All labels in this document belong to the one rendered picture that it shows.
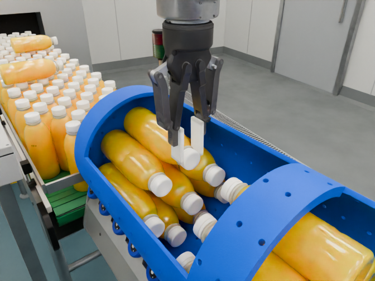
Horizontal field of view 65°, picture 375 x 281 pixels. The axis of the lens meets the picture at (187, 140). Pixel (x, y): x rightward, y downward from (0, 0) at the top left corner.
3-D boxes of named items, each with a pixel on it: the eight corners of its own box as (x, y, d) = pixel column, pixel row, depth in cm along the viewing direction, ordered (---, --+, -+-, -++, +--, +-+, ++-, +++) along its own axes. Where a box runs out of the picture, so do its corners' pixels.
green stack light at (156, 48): (158, 59, 113) (158, 45, 111) (149, 56, 118) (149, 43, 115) (172, 56, 117) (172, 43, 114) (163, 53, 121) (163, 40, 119)
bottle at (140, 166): (114, 123, 65) (159, 160, 53) (134, 137, 71) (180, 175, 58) (94, 148, 65) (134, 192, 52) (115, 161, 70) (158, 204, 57)
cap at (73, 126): (63, 132, 78) (61, 126, 77) (72, 125, 81) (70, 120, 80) (76, 134, 77) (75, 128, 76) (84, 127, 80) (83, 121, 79)
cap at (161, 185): (158, 170, 54) (163, 175, 53) (170, 178, 57) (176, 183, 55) (145, 187, 54) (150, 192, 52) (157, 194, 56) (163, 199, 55)
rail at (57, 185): (48, 194, 77) (45, 185, 76) (47, 193, 78) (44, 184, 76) (173, 146, 98) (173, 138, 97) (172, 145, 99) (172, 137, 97)
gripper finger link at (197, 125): (190, 116, 53) (193, 115, 53) (190, 149, 57) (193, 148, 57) (201, 122, 51) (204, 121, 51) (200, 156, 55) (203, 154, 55)
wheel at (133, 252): (142, 235, 60) (149, 235, 61) (127, 233, 62) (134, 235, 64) (139, 258, 58) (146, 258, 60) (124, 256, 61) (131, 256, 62)
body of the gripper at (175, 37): (179, 25, 38) (179, 93, 43) (227, 19, 42) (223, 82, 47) (149, 18, 43) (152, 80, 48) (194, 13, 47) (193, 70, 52)
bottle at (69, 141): (68, 189, 86) (54, 133, 77) (82, 175, 92) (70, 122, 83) (90, 193, 85) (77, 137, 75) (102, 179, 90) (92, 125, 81)
